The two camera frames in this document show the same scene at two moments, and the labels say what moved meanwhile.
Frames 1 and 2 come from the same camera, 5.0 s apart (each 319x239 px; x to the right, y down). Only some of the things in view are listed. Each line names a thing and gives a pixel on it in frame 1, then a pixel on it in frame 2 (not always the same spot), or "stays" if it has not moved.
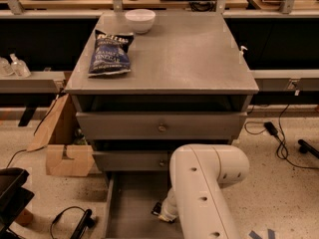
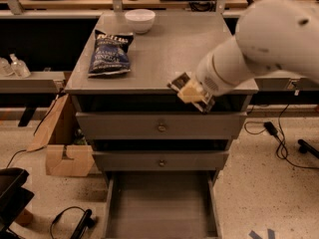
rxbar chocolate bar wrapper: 157,210 to 205,105
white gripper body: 166,210 to 206,76
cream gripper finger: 165,218 to 191,93
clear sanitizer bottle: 19,68 stays
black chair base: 13,198 stays
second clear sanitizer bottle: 5,68 stays
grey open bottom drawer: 130,197 stays
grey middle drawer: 133,160 stays
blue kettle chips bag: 111,54 stays
